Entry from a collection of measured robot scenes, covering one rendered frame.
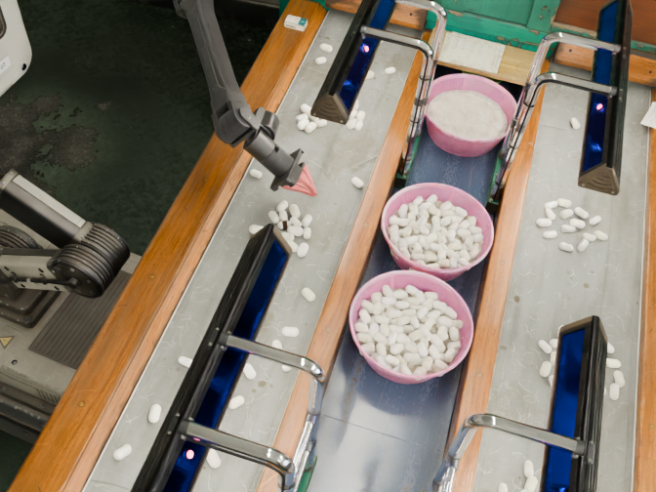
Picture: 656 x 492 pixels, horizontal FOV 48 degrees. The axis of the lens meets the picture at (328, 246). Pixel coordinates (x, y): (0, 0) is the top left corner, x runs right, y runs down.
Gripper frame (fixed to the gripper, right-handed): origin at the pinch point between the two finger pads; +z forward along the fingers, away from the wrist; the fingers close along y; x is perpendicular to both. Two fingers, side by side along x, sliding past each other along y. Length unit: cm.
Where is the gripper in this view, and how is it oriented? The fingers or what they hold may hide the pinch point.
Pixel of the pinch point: (312, 192)
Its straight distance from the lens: 172.4
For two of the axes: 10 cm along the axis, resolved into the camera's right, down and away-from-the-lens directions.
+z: 6.9, 5.9, 4.2
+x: -6.7, 3.0, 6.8
